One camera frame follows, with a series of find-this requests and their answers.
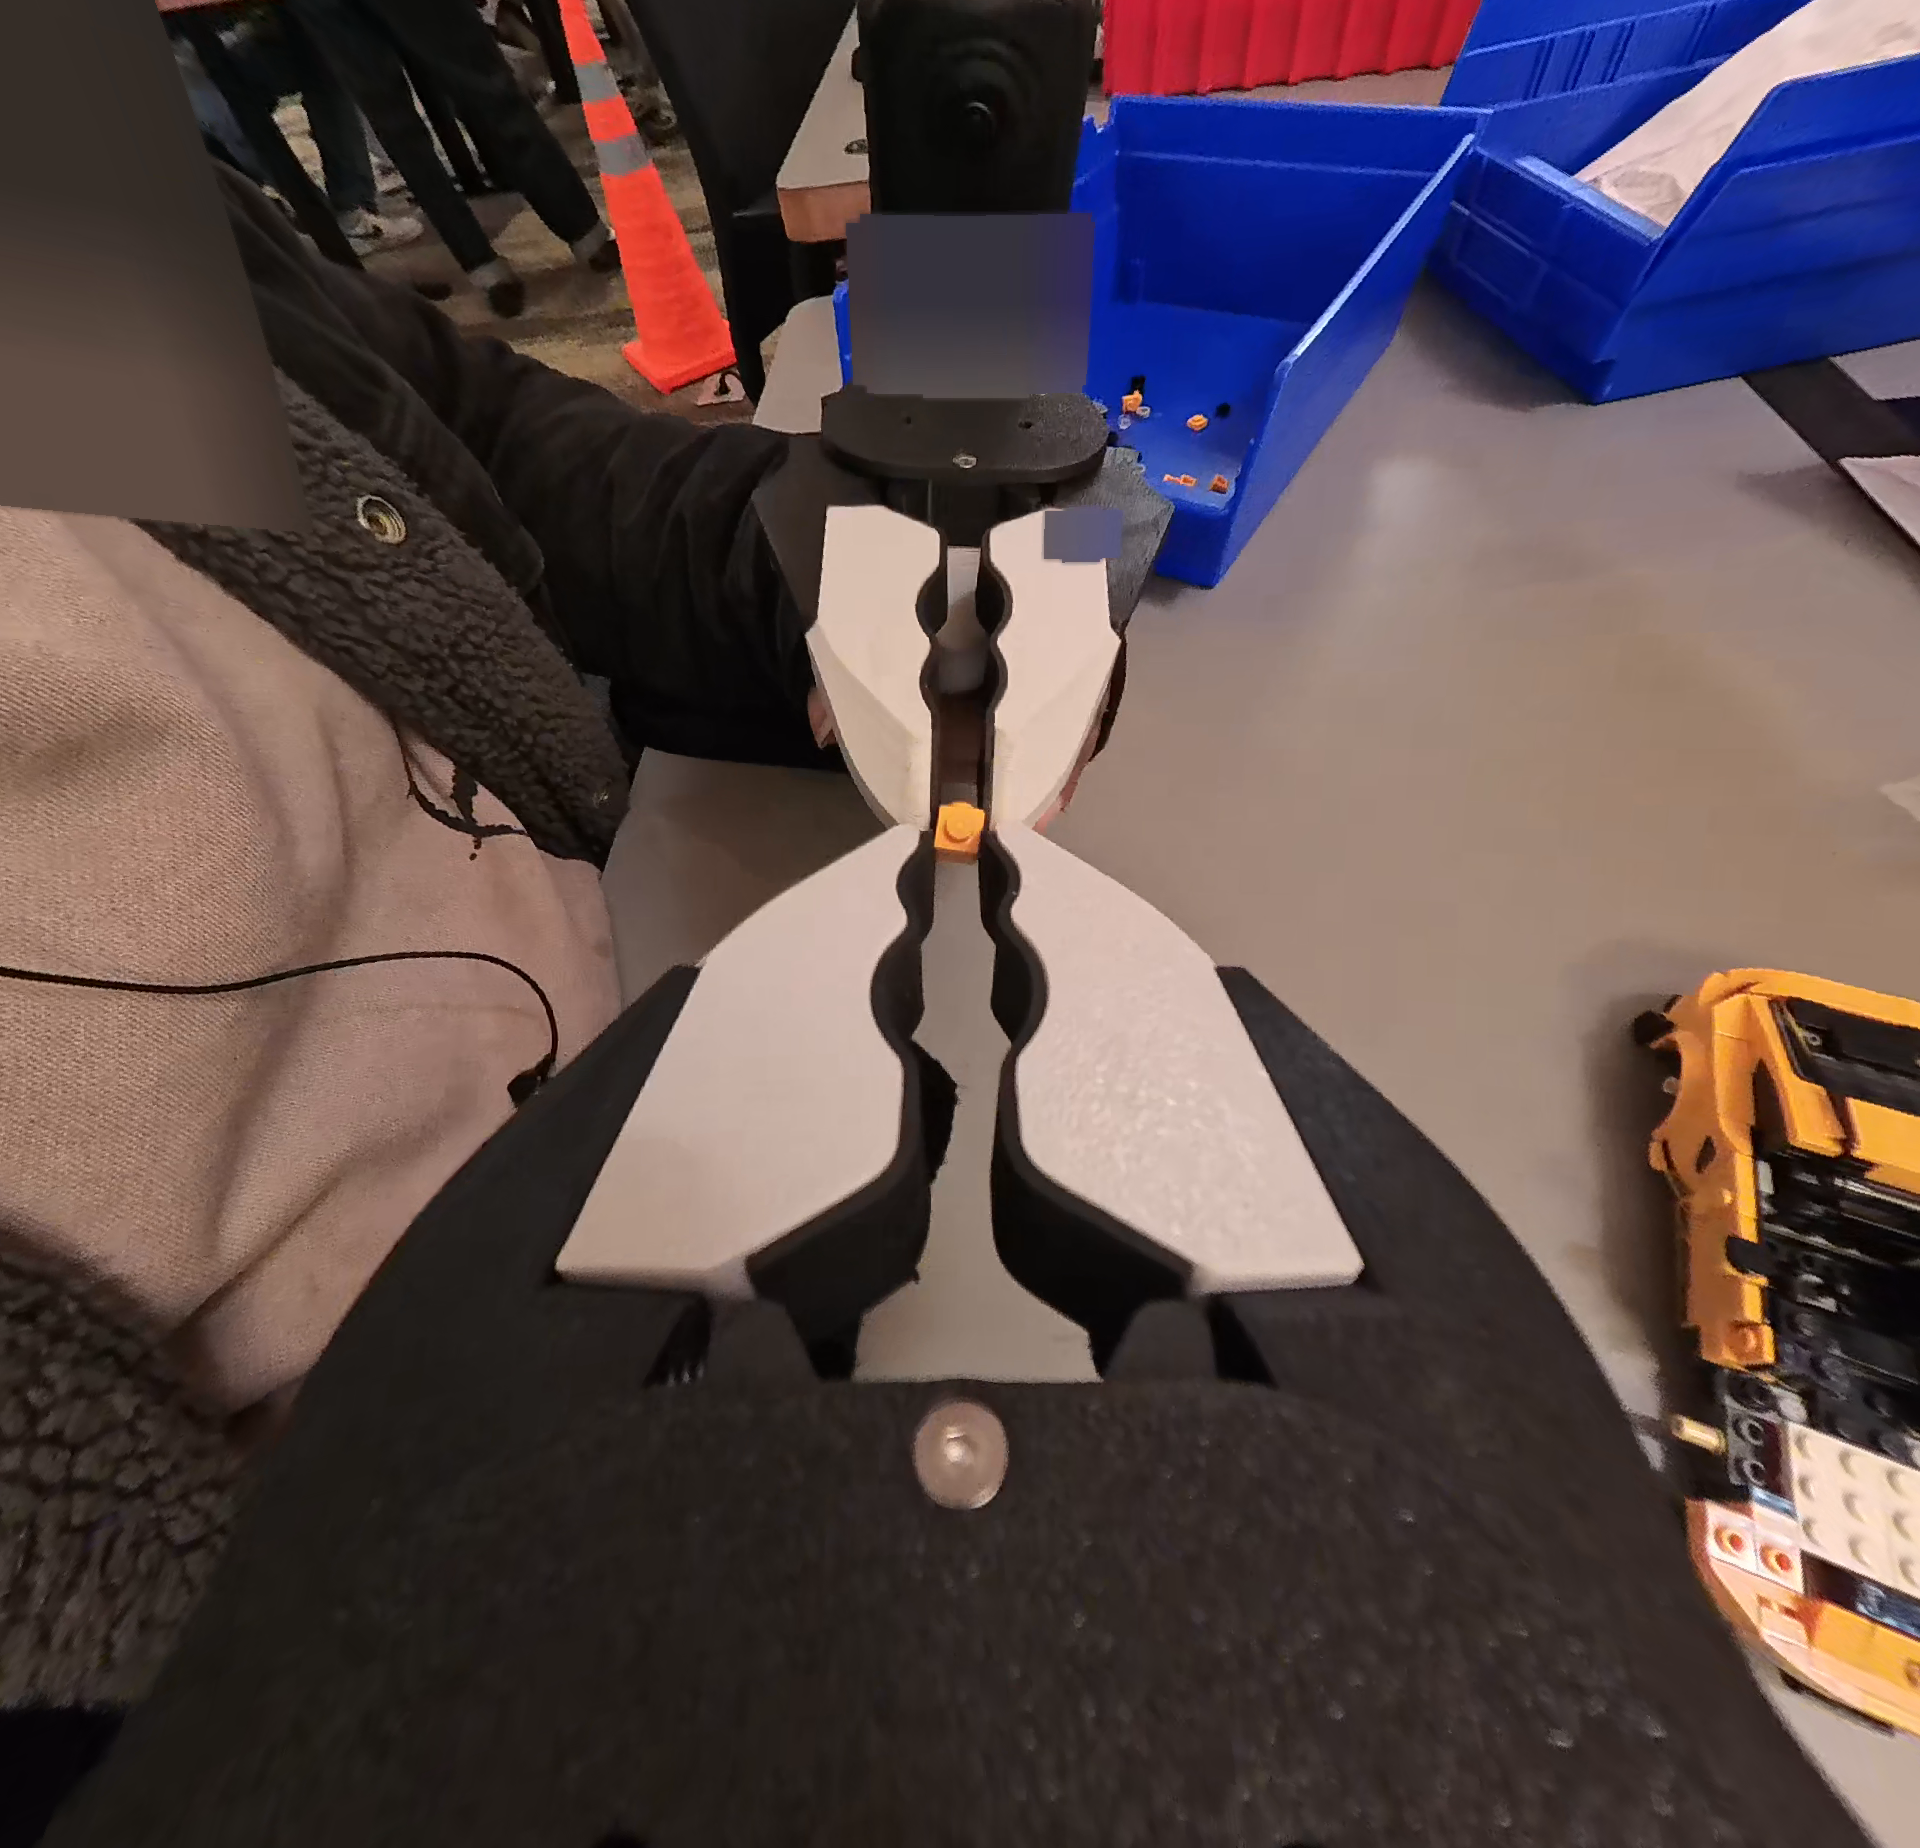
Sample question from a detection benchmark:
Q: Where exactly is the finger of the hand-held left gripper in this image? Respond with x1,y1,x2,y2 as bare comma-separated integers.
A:
977,511,1127,832
807,507,947,832

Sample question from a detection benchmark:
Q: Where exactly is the orange traffic cone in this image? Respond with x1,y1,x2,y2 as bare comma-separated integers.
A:
554,0,739,395

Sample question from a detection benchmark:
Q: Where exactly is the red plastic bin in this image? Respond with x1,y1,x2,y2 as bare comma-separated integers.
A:
1101,0,1743,98

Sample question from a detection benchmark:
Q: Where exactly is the blue plastic bin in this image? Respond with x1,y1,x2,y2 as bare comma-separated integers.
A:
1427,78,1920,406
1443,0,1894,155
1072,93,1478,589

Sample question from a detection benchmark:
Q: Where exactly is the person's left forearm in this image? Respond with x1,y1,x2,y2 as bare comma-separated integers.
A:
436,332,842,770

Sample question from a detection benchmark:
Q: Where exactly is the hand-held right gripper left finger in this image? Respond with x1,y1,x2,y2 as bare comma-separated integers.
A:
555,826,954,1383

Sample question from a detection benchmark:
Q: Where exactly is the pile of loose lego pieces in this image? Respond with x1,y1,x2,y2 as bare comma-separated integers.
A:
1116,386,1235,500

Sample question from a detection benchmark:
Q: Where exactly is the orange lego car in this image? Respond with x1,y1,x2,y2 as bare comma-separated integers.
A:
1635,967,1920,1734

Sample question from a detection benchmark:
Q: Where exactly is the person's beige hoodie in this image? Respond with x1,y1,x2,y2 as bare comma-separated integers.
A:
0,507,624,1415

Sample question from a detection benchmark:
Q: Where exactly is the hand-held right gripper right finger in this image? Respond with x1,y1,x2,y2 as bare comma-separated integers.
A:
977,820,1368,1383

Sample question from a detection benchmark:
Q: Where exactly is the person's dark fleece jacket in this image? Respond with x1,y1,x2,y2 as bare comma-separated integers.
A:
0,362,633,1715

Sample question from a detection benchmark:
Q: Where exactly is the black earphone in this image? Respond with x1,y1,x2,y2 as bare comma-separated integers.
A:
0,953,561,1106

